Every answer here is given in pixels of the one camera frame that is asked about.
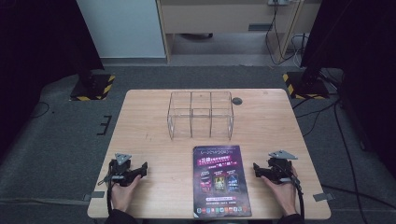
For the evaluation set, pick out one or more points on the beige wooden desk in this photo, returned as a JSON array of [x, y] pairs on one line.
[[218, 18]]

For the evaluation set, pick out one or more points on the clear acrylic divided rack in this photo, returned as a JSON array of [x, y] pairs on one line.
[[200, 115]]

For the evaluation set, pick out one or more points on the round black table grommet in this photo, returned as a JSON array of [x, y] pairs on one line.
[[237, 101]]

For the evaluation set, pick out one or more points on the black yellow striped stand base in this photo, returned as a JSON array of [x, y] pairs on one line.
[[93, 88], [306, 88]]

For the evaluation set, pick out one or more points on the purple printed leaflet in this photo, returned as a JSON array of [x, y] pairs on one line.
[[221, 182]]

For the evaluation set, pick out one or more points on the black stand pole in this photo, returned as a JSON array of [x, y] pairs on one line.
[[85, 76], [311, 74]]

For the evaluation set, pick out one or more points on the person's right hand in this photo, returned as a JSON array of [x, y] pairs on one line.
[[285, 196]]

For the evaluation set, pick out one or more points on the grey tape strip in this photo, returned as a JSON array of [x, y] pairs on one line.
[[94, 195], [323, 196]]

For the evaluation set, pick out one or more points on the black curtain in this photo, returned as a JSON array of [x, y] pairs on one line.
[[367, 62], [37, 46]]

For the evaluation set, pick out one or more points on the person's left hand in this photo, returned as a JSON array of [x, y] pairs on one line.
[[122, 196]]

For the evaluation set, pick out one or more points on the white panel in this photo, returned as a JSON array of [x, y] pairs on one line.
[[121, 28]]

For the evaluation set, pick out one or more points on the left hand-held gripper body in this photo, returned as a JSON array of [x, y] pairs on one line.
[[121, 169]]

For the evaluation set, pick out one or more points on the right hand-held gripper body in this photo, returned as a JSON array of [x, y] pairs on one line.
[[280, 171]]

